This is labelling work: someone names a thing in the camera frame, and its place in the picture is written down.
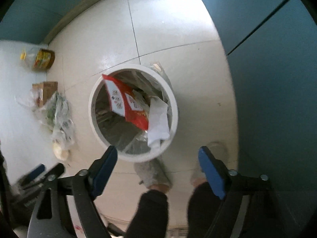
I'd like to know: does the red white sugar bag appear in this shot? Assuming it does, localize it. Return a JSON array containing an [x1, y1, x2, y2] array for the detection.
[[102, 74, 149, 131]]

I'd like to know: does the white round trash bin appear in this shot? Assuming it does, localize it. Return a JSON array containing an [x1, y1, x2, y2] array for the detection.
[[89, 62, 178, 162]]

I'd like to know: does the blue kitchen cabinet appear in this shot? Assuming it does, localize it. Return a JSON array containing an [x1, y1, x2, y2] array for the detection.
[[1, 0, 316, 235]]

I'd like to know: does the white round bun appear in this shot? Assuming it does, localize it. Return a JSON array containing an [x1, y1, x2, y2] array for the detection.
[[53, 142, 69, 161]]

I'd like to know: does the right black trouser leg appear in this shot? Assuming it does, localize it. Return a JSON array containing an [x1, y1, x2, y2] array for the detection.
[[187, 182, 222, 237]]

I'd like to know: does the black trouser leg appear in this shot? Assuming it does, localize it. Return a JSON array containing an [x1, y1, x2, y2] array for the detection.
[[124, 190, 169, 238], [187, 182, 222, 237]]

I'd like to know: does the plastic bag with vegetables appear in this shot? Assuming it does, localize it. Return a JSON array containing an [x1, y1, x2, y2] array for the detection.
[[15, 89, 75, 151]]

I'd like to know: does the left grey slipper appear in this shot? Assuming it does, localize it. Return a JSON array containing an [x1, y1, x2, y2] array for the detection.
[[134, 158, 171, 194]]

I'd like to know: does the left black trouser leg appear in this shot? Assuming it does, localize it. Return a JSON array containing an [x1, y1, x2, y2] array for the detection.
[[124, 190, 169, 238]]

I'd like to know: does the brown cardboard box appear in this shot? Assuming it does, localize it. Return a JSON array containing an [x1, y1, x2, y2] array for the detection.
[[32, 81, 58, 107]]

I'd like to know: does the yellow cooking oil bottle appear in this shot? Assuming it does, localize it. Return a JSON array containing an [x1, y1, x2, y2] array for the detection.
[[20, 47, 55, 71]]

